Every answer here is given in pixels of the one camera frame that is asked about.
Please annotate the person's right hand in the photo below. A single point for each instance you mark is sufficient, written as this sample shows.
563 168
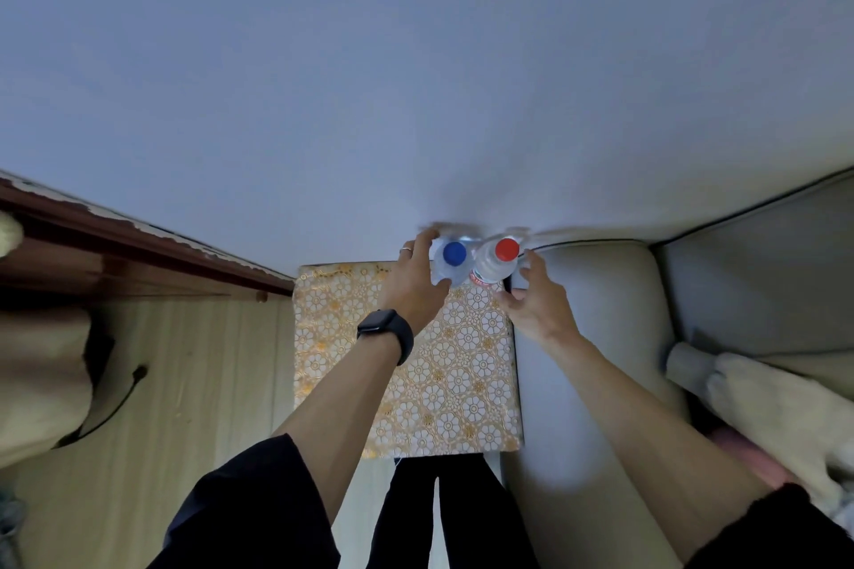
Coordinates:
540 315

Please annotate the person's left hand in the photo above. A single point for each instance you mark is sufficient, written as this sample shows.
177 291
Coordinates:
410 295

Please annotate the small blue cap water bottle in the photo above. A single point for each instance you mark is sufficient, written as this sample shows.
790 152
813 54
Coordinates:
454 253

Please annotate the red cap water bottle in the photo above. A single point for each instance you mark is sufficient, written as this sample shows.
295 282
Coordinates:
506 250

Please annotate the patterned cloth covered stool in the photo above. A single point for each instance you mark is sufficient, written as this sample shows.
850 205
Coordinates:
460 388

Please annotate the person's right forearm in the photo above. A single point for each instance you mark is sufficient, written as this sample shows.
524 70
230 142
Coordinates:
640 422

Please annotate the person's left forearm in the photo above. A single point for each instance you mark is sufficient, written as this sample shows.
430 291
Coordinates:
340 415

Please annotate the person's black trousers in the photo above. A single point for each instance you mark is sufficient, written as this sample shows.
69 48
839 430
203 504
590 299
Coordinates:
407 522

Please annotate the person's black left sleeve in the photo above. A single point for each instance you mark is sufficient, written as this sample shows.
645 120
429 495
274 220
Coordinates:
253 508

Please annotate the person's black sleeve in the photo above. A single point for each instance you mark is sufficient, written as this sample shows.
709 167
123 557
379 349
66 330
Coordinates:
253 508
780 535

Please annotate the person's black right sleeve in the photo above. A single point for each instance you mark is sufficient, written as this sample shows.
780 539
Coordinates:
780 535

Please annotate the black smartwatch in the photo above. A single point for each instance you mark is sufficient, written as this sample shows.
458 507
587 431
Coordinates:
387 332

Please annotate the grey sofa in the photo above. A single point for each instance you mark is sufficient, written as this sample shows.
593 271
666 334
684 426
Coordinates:
600 322

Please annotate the pile of white clothes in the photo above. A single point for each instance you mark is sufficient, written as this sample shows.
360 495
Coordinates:
774 408

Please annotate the pink cloth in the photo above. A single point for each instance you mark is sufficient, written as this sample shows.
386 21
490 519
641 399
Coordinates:
754 458

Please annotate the dark red door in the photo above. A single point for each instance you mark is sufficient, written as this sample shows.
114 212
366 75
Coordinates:
100 248

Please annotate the cream and purple curtain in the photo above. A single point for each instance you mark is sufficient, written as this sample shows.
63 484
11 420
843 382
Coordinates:
40 382

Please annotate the grey green floor cloth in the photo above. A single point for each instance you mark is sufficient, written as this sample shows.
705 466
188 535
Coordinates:
10 518

